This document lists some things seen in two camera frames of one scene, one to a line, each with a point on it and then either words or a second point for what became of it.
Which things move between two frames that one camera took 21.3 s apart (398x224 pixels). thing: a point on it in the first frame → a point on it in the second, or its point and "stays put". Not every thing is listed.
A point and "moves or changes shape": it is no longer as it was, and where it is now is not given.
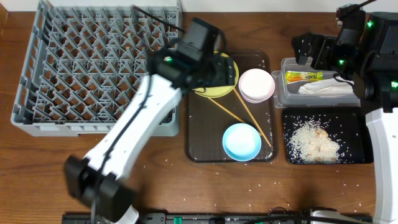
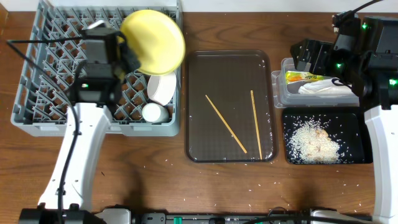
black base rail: x=286 y=217 stays put
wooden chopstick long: x=253 y=117 → x=256 y=124
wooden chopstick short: x=226 y=109 → x=226 y=124
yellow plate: x=213 y=92 → x=156 y=40
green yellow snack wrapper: x=293 y=76 stays put
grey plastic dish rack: x=83 y=61 stays put
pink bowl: x=255 y=86 moves or changes shape
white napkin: x=336 y=86 stays put
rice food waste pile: x=311 y=144 stays put
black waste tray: x=326 y=135 stays put
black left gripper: x=222 y=73 → x=125 y=58
